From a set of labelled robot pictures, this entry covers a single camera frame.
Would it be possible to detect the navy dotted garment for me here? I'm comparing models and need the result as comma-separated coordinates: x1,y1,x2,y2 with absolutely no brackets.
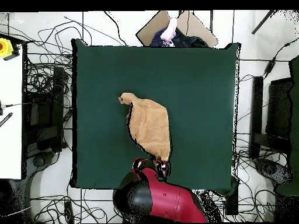
149,27,169,47

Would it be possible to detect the cardboard box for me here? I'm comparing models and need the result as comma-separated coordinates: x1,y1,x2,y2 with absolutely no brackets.
135,10,219,48

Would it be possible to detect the black flat case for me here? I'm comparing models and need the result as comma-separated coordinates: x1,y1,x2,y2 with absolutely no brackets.
265,76,294,141

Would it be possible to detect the white desk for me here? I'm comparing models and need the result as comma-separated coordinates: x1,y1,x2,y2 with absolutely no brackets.
0,46,24,180

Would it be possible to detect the black strap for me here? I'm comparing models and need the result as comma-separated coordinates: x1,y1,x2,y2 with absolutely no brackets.
0,112,13,128

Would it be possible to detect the dark green table cloth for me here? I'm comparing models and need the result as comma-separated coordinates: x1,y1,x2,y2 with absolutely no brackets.
71,38,241,195

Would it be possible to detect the green hanging cloth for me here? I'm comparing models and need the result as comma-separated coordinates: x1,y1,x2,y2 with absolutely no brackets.
275,54,299,197

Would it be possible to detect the thin black bar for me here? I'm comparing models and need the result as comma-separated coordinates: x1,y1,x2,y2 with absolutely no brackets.
251,9,277,35

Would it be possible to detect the black inline power adapter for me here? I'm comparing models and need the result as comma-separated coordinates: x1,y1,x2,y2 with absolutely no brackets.
262,58,277,78

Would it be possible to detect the black equipment stand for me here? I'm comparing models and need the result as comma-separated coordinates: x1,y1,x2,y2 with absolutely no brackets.
22,65,68,155

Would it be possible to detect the tan terry towel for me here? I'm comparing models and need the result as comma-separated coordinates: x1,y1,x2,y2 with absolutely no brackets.
118,92,172,162

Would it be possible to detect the yellow emergency stop button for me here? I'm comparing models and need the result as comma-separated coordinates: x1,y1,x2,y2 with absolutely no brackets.
0,37,22,61

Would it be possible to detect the dark garment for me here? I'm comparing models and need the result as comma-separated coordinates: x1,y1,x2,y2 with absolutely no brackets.
171,27,209,48

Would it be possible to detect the white pink garment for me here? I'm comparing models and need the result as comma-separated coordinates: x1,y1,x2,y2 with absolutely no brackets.
159,17,178,46

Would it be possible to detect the black power strip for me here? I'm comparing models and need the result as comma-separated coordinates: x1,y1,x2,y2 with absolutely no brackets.
64,200,75,223

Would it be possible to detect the black upright bar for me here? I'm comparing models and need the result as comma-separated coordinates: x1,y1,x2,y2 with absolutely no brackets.
248,75,265,159

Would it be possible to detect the grey caster foot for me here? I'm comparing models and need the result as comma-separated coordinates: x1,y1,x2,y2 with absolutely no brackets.
25,151,55,174
254,158,293,185

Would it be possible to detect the black cable tangle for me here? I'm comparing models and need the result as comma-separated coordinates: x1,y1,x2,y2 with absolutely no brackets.
23,16,127,94
233,132,281,222
30,194,122,223

